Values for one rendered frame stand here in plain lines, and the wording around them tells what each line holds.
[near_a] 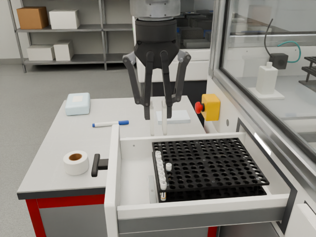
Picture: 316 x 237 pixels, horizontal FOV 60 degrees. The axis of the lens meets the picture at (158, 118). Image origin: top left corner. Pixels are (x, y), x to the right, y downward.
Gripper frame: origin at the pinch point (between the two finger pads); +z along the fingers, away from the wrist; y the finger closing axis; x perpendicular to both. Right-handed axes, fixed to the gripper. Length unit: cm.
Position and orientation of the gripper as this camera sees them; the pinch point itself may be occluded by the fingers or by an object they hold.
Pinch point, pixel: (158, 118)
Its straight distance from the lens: 58.3
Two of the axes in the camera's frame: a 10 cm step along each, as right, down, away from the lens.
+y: 10.0, -0.6, 0.8
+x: -0.9, -4.5, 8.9
